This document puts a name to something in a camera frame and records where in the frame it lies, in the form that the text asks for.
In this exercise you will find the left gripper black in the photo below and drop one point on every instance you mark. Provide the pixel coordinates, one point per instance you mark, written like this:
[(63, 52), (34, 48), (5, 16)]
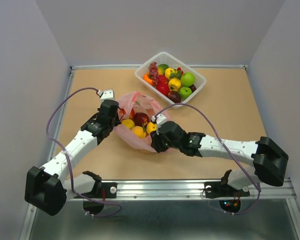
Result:
[(117, 120)]

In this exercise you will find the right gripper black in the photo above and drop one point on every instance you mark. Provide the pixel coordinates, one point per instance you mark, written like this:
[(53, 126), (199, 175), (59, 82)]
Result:
[(156, 142)]

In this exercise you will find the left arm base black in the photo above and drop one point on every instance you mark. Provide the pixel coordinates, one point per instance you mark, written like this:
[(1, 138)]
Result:
[(102, 192)]

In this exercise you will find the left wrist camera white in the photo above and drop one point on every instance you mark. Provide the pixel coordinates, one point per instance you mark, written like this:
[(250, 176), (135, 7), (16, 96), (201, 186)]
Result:
[(106, 94)]

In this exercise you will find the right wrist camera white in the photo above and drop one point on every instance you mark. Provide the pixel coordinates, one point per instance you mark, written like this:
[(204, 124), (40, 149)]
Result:
[(158, 119)]

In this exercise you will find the yellow round fruit in bag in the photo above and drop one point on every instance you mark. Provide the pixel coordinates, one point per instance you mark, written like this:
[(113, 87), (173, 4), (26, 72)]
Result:
[(129, 123)]

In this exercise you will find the white plastic basket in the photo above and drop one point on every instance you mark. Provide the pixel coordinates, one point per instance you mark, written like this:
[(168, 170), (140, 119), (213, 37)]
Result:
[(172, 62)]

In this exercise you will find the small green apple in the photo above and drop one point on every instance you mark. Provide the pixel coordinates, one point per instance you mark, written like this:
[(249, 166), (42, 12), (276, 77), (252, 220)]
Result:
[(185, 92)]

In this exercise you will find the red cherries with leaves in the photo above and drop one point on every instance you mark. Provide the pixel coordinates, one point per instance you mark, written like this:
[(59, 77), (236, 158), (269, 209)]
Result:
[(176, 73)]

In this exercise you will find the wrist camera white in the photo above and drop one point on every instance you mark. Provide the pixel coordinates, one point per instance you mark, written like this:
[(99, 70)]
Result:
[(158, 119), (106, 94)]

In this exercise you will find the small dark plum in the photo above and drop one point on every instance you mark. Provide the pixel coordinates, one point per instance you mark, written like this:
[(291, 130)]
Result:
[(193, 88)]

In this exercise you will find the pink plastic bag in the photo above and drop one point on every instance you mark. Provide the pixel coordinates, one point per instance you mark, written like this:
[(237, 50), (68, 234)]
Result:
[(141, 104)]

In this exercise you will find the red strawberry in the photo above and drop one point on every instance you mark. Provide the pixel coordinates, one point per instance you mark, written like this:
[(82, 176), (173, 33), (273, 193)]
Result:
[(162, 79)]

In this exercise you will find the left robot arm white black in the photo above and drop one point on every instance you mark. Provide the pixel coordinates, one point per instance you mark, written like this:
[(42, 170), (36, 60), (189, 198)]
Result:
[(49, 187)]

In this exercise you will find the dark purple plum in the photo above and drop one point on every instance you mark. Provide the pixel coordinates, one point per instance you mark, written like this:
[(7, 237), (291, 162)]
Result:
[(174, 96)]

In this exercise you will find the purple grape bunch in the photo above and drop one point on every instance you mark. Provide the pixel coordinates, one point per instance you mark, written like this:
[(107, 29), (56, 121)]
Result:
[(153, 73)]

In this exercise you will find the orange tangerine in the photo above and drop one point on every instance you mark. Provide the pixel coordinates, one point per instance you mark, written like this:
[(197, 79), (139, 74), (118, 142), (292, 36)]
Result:
[(149, 79)]

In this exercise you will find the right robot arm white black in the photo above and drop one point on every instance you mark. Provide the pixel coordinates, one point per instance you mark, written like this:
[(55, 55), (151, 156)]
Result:
[(261, 161)]

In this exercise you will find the large green apple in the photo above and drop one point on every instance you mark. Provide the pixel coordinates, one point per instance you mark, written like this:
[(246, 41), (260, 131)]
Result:
[(187, 79)]

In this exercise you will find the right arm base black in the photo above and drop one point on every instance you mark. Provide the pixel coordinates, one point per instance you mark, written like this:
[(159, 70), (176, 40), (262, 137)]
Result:
[(221, 189)]

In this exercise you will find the dark red apple in bag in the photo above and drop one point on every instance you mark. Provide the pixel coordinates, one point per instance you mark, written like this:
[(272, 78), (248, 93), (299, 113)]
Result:
[(141, 119)]

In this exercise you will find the green yellow mango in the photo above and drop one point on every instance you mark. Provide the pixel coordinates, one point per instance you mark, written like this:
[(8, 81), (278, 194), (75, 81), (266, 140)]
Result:
[(161, 68)]

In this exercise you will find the aluminium front rail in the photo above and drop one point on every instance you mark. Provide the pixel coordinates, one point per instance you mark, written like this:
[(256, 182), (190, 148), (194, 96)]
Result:
[(155, 190)]

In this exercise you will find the yellow bell pepper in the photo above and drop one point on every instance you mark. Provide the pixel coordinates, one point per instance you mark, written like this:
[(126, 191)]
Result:
[(174, 84)]

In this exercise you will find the small orange red fruit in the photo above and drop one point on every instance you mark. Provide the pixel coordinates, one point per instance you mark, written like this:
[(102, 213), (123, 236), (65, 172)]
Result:
[(132, 114)]

